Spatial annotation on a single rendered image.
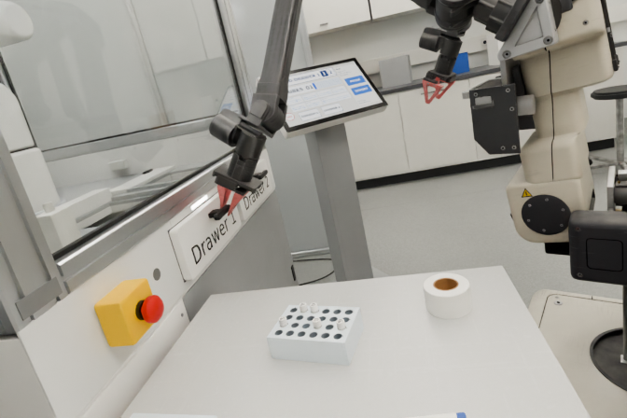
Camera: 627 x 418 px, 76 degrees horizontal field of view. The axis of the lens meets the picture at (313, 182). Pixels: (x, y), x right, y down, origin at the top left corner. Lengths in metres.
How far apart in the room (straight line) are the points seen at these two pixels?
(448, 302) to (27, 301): 0.56
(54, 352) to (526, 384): 0.57
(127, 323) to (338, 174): 1.38
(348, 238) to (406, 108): 2.04
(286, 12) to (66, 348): 0.75
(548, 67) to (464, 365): 0.69
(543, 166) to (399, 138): 2.82
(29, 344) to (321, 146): 1.43
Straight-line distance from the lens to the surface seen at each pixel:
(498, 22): 0.89
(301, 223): 2.68
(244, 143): 0.86
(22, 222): 0.60
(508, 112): 1.03
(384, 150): 3.82
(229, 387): 0.65
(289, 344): 0.63
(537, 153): 1.06
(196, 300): 0.89
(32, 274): 0.60
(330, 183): 1.86
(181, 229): 0.83
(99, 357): 0.68
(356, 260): 2.03
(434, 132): 3.84
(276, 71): 0.90
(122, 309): 0.64
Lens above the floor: 1.15
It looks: 15 degrees down
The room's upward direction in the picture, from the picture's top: 12 degrees counter-clockwise
